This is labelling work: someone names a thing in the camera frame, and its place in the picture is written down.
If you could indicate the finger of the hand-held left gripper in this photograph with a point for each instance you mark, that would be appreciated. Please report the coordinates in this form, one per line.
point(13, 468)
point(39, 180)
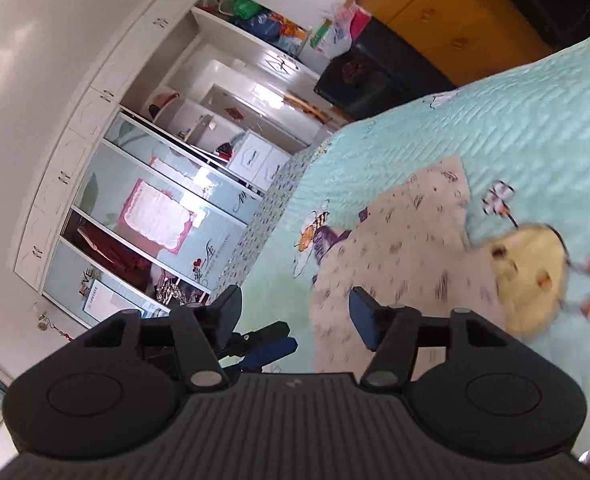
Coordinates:
point(265, 334)
point(272, 351)

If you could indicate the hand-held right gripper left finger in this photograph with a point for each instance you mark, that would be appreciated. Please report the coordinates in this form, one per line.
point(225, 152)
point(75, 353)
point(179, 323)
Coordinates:
point(231, 310)

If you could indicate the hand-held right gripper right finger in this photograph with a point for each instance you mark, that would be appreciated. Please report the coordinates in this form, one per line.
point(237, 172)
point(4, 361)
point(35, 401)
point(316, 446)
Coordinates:
point(364, 317)

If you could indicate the cream printed shirt purple lace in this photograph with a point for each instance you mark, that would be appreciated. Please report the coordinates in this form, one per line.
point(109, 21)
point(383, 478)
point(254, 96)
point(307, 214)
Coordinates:
point(400, 260)

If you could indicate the pile of clothes in wardrobe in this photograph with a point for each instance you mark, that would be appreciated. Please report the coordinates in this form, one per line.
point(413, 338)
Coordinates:
point(177, 290)

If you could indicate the dark red hanging clothes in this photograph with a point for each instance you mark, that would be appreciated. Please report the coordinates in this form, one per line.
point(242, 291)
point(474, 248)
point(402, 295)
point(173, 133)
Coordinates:
point(115, 255)

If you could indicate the purple heart-print bedsheet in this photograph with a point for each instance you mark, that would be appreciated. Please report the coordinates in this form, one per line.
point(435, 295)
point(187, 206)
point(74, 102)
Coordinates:
point(270, 205)

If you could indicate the pink bordered poster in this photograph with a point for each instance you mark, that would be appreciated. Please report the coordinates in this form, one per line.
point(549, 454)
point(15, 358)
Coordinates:
point(172, 170)
point(157, 215)

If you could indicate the blue bordered chart poster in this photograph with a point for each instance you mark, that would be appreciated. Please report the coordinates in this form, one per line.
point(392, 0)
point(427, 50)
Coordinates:
point(102, 305)

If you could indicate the white drawer cabinet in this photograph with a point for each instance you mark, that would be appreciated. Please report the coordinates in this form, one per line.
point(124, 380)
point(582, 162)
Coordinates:
point(260, 157)

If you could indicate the red hanging ornament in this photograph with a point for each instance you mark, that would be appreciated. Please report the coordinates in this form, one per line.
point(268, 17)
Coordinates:
point(64, 332)

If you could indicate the light blue sliding-door wardrobe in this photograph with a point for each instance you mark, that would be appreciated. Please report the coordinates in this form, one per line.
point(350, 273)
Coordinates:
point(125, 160)

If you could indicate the white corner shelf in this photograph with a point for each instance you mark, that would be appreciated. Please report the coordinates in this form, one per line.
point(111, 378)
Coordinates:
point(175, 115)

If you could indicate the black armchair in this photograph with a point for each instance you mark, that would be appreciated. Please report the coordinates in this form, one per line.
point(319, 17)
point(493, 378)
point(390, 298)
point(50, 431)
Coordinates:
point(375, 75)

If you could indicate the green bee-print quilt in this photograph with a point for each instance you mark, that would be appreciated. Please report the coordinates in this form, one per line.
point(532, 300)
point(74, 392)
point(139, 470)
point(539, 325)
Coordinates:
point(525, 125)

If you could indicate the white door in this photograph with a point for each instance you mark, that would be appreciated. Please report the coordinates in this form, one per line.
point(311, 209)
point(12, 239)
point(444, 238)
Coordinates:
point(255, 50)

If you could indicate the plastic bags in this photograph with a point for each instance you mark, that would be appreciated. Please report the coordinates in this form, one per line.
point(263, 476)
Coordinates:
point(342, 30)

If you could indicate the wooden desk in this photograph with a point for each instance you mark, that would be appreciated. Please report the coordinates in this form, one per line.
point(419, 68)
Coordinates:
point(435, 15)

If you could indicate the wall lamp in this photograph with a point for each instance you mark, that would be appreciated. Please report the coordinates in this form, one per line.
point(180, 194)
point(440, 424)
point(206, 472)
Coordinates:
point(41, 315)

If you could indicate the bags in wall niche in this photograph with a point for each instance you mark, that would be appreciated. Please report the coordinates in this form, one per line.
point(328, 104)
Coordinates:
point(260, 22)

